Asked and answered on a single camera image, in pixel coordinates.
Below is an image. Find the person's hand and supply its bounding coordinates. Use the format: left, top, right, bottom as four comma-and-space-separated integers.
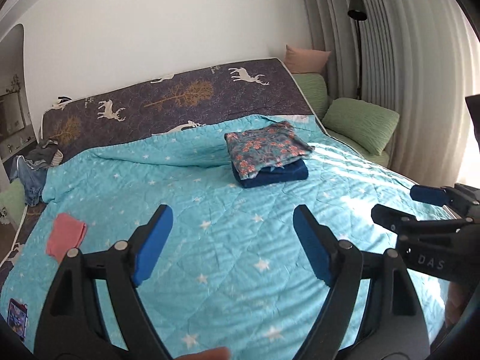
176, 347, 231, 360

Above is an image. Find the grey curtain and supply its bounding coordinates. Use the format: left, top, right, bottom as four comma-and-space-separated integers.
304, 0, 479, 186

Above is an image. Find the pink pillow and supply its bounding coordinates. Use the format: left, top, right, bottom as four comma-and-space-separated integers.
284, 46, 331, 74

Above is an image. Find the white shelf unit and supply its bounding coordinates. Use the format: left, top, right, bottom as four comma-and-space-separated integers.
1, 24, 37, 189

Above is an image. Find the blue denim clothes pile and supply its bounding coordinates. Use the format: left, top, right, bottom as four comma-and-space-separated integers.
9, 139, 64, 206

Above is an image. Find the floral teal garment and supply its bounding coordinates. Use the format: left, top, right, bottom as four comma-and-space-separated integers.
224, 121, 314, 180

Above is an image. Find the green pillow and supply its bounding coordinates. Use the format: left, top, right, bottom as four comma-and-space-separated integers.
322, 97, 400, 155

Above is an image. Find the turquoise star quilt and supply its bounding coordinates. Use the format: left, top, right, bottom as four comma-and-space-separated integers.
0, 114, 462, 353

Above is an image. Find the folded pink cloth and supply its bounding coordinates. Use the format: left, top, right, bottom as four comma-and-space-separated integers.
46, 213, 87, 263

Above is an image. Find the dark deer-pattern bed sheet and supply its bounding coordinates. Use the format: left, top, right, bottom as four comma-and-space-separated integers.
4, 58, 321, 287

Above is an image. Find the navy star fleece garment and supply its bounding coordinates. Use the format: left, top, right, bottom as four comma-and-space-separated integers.
231, 159, 308, 189

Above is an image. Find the black floor lamp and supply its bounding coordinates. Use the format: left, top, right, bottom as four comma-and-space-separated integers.
347, 0, 368, 99

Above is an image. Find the small colourful card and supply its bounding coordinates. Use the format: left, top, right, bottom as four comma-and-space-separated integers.
7, 298, 28, 342

